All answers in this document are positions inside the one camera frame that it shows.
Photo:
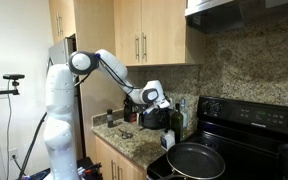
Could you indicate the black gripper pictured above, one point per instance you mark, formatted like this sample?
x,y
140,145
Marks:
x,y
161,118

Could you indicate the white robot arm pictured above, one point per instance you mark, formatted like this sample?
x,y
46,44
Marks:
x,y
59,131

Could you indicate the dark green oil bottle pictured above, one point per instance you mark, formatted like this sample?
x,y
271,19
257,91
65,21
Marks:
x,y
177,123

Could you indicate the clear glass bottle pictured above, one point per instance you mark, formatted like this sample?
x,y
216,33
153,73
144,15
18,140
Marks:
x,y
184,112

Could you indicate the black pepper bottle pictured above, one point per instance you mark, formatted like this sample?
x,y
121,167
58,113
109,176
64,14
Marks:
x,y
109,116

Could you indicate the black electric stove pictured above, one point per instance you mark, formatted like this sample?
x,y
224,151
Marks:
x,y
246,134

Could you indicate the dark jar with red label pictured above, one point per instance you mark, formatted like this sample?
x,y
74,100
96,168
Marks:
x,y
130,112

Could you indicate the black frying pan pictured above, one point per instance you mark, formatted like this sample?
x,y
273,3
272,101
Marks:
x,y
195,161

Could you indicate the light wood lower cabinet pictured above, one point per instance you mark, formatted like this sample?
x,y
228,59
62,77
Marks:
x,y
116,166

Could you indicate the light wood cabinet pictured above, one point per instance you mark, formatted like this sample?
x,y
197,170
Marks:
x,y
137,32
116,166

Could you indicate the light wood upper cabinet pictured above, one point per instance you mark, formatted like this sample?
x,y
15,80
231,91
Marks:
x,y
137,32

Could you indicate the range hood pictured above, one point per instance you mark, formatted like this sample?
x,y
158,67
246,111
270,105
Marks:
x,y
213,16

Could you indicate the stainless steel refrigerator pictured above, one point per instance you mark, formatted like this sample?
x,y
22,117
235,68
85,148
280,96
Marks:
x,y
59,54

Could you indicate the wall power outlet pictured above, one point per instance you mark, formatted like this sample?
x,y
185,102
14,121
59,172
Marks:
x,y
13,153

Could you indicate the black camera on stand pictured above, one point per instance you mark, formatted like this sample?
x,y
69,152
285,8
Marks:
x,y
14,78

